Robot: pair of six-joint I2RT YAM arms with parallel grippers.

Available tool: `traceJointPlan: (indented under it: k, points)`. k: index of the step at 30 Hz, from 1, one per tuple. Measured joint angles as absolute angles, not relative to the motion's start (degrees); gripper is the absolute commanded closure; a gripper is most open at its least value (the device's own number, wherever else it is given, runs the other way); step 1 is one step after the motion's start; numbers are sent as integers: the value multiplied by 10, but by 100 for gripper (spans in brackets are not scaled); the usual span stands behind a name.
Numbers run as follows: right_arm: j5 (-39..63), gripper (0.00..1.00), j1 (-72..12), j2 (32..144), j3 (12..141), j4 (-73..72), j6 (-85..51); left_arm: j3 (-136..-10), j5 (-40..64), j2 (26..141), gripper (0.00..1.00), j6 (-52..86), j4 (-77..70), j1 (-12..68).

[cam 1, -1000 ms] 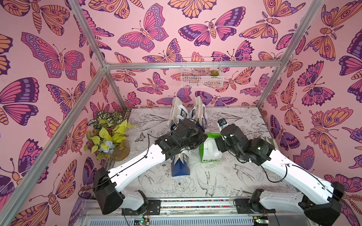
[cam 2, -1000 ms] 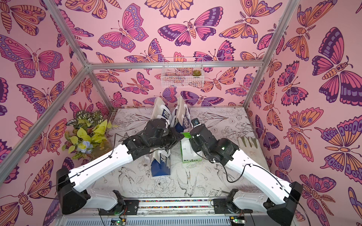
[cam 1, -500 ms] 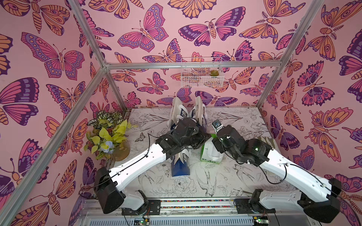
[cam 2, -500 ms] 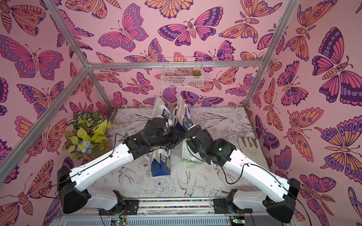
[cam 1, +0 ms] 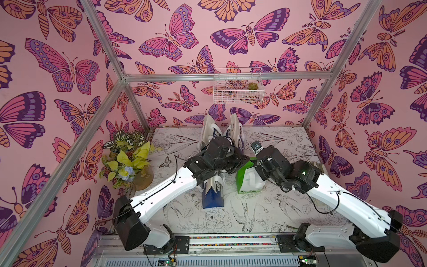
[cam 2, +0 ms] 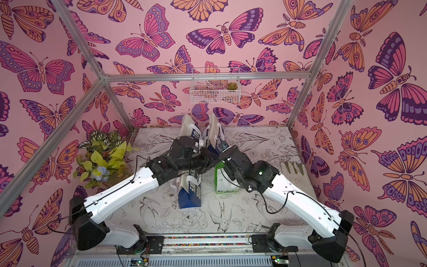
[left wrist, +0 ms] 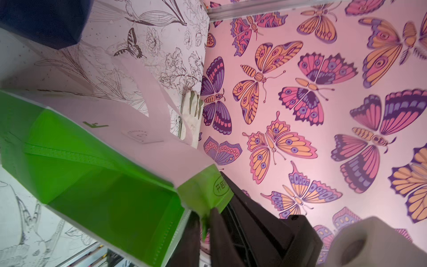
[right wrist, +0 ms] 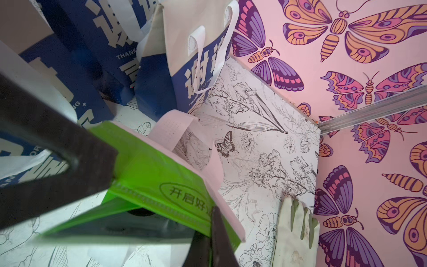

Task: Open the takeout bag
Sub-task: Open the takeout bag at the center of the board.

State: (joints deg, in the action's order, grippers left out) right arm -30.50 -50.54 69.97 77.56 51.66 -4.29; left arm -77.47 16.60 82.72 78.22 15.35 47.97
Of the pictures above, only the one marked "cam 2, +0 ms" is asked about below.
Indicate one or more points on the beige gardening glove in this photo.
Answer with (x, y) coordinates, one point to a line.
(297, 174)

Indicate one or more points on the white wire basket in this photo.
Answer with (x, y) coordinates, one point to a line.
(208, 84)

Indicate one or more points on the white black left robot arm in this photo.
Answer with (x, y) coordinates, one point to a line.
(88, 217)

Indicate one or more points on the small succulent in basket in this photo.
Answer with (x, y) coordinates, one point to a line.
(232, 86)

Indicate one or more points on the back left blue white bag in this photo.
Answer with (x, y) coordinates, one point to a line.
(190, 129)

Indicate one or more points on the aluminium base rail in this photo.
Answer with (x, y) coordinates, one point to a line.
(197, 250)

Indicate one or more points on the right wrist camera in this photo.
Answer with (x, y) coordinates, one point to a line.
(222, 146)

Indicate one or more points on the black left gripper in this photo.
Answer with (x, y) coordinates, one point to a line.
(208, 161)

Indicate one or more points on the back right blue white bag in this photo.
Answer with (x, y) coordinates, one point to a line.
(214, 135)

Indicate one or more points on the artificial potted plant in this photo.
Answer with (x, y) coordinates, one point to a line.
(105, 157)

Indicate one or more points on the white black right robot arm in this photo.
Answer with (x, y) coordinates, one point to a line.
(330, 229)

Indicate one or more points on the green white takeout bag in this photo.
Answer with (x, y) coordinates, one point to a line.
(222, 180)

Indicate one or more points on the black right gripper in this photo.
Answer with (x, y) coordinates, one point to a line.
(219, 157)

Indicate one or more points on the blue white takeout bag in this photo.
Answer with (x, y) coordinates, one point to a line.
(188, 186)

